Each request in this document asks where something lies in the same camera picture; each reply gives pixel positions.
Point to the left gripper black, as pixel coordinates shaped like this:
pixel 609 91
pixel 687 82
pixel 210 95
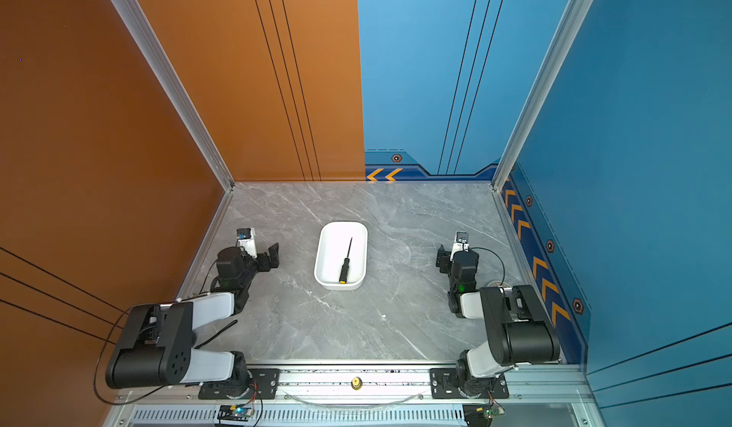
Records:
pixel 273 255

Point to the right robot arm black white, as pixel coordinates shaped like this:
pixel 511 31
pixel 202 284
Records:
pixel 518 329

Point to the black yellow screwdriver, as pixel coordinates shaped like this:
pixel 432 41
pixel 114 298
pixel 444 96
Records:
pixel 344 271

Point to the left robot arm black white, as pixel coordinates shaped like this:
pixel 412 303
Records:
pixel 157 346

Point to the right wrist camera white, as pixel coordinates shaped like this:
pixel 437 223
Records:
pixel 461 243

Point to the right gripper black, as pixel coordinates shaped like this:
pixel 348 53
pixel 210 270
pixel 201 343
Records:
pixel 443 260

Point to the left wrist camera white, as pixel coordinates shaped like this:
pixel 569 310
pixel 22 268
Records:
pixel 245 239

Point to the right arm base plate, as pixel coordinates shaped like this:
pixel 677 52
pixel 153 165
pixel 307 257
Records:
pixel 448 384

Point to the right aluminium corner post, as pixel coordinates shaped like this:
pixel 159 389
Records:
pixel 569 26

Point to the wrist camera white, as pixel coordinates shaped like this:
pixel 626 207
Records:
pixel 461 243
pixel 245 239

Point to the right circuit board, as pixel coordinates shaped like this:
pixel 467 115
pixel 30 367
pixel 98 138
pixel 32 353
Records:
pixel 481 415

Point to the left green circuit board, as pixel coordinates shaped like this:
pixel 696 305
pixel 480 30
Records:
pixel 236 415

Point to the white plastic bin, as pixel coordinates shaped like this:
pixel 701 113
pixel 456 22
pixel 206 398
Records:
pixel 332 248

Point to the left aluminium corner post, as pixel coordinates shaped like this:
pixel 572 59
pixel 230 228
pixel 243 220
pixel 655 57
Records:
pixel 142 32

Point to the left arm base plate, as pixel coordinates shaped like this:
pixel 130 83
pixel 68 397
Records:
pixel 259 383

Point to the aluminium front rail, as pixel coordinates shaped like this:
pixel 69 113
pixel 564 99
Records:
pixel 365 393

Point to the aluminium corner post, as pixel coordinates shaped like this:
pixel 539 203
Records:
pixel 142 32
pixel 569 26

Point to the brass knob on rail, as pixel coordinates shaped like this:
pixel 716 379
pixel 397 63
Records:
pixel 356 383

